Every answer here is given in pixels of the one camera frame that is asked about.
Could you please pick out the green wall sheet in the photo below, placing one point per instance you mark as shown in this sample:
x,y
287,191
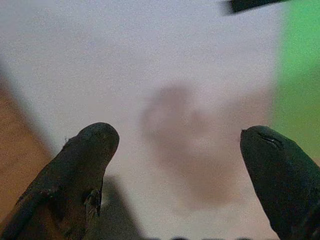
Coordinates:
x,y
300,62

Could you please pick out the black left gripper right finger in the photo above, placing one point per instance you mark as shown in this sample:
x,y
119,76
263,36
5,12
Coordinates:
x,y
282,180

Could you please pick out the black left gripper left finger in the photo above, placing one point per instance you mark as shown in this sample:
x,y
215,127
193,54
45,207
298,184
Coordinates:
x,y
75,170

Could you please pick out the black tape strip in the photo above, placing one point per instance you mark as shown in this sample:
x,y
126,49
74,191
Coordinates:
x,y
250,4

